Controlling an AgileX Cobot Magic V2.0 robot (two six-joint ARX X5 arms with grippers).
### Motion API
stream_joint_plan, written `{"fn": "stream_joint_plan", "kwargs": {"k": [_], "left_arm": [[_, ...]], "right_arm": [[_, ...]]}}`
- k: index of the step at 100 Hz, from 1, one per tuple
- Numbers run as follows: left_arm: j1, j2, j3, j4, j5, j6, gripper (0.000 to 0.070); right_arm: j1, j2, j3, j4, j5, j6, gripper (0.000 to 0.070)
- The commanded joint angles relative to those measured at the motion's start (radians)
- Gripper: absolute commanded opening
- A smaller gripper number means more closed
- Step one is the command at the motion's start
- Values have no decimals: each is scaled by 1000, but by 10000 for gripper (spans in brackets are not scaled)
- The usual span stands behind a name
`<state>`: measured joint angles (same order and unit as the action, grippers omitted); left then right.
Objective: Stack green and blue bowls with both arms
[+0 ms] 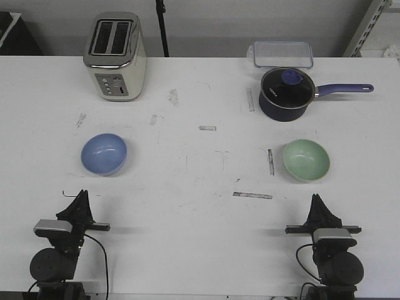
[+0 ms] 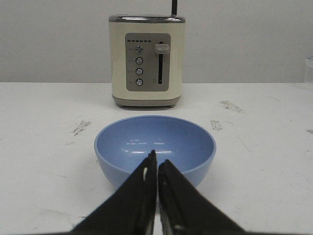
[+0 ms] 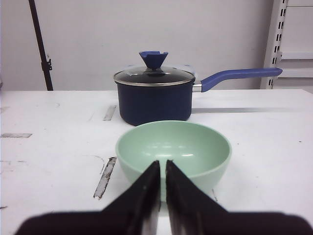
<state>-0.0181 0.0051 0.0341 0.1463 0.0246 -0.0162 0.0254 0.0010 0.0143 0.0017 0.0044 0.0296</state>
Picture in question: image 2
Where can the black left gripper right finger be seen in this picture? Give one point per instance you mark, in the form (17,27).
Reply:
(184,211)

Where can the blue bowl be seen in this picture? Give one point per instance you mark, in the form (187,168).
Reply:
(123,145)

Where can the clear plastic food container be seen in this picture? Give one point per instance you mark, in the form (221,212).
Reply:
(309,70)

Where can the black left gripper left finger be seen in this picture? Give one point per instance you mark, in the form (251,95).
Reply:
(130,210)

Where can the cream toaster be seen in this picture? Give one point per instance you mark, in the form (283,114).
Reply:
(146,59)

